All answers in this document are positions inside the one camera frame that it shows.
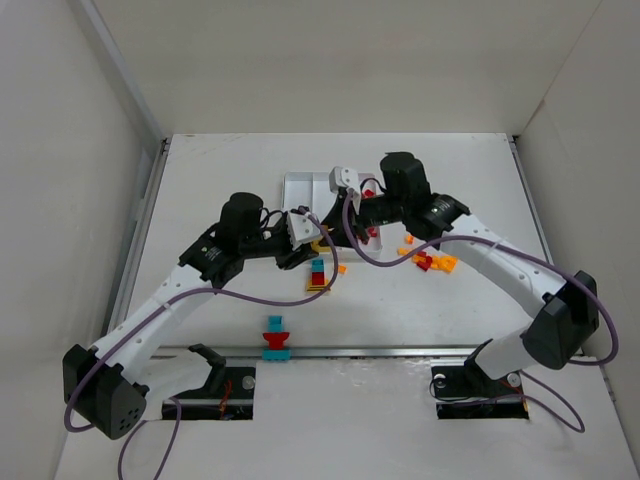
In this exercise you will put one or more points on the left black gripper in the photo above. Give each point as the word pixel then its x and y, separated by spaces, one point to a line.
pixel 288 255

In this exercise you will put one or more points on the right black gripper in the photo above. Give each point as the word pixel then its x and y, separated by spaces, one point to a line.
pixel 351 223

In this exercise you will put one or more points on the yellow duplo brick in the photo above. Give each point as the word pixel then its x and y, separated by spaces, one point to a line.
pixel 320 246

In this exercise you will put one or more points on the teal frog duplo piece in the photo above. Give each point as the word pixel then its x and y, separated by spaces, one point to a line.
pixel 276 337

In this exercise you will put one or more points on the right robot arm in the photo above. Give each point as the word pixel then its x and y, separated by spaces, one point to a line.
pixel 562 308

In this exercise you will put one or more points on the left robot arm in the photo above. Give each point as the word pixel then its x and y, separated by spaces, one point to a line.
pixel 108 385

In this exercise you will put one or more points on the red orange lego pile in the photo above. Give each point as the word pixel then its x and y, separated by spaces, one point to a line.
pixel 426 261

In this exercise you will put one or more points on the white three-compartment tray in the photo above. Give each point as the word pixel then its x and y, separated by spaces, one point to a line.
pixel 312 190

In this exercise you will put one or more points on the teal red yellow duplo stack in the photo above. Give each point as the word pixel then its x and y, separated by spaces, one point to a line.
pixel 319 280

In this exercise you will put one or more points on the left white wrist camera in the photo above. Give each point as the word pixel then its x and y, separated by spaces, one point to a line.
pixel 302 227

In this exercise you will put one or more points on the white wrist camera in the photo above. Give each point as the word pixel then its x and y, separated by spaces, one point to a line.
pixel 302 227
pixel 348 179

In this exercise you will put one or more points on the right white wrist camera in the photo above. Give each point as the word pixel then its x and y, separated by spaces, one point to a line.
pixel 348 179

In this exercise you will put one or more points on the aluminium front rail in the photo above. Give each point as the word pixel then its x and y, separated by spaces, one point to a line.
pixel 356 352

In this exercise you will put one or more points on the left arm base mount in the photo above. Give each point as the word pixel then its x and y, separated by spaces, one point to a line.
pixel 227 393

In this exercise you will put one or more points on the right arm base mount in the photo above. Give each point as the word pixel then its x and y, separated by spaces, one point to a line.
pixel 461 395

